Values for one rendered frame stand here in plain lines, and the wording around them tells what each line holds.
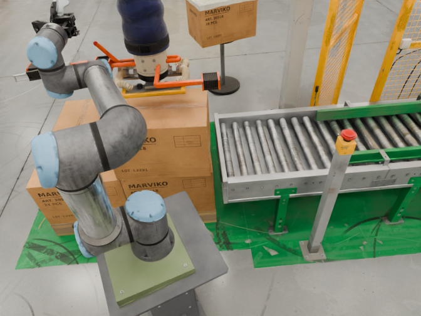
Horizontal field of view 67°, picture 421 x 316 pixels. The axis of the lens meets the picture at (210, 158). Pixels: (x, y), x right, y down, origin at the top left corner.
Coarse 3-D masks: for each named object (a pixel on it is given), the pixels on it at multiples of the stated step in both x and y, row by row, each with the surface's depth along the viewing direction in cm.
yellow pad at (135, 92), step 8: (136, 88) 170; (144, 88) 169; (152, 88) 169; (160, 88) 168; (168, 88) 168; (176, 88) 168; (184, 88) 168; (128, 96) 167; (136, 96) 167; (144, 96) 167
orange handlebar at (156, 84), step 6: (120, 60) 170; (126, 60) 170; (132, 60) 170; (168, 60) 167; (174, 60) 167; (114, 66) 167; (120, 66) 168; (156, 66) 162; (156, 72) 158; (156, 78) 153; (156, 84) 149; (162, 84) 149; (168, 84) 149; (174, 84) 150; (180, 84) 150; (186, 84) 150; (192, 84) 150; (198, 84) 150
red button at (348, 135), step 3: (345, 129) 151; (348, 129) 151; (342, 132) 151; (345, 132) 150; (348, 132) 150; (351, 132) 150; (354, 132) 149; (342, 135) 149; (345, 135) 148; (348, 135) 148; (351, 135) 148; (354, 135) 148; (345, 138) 148; (348, 138) 148; (351, 138) 148; (354, 138) 148; (345, 141) 151; (348, 141) 150
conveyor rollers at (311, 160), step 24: (360, 120) 234; (384, 120) 232; (408, 120) 231; (240, 144) 222; (264, 144) 220; (288, 144) 221; (360, 144) 215; (384, 144) 216; (408, 144) 218; (240, 168) 207; (288, 168) 203; (312, 168) 203
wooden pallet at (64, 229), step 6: (204, 216) 236; (210, 216) 237; (204, 222) 241; (210, 222) 242; (54, 228) 234; (60, 228) 234; (66, 228) 234; (72, 228) 235; (60, 234) 239; (66, 234) 240
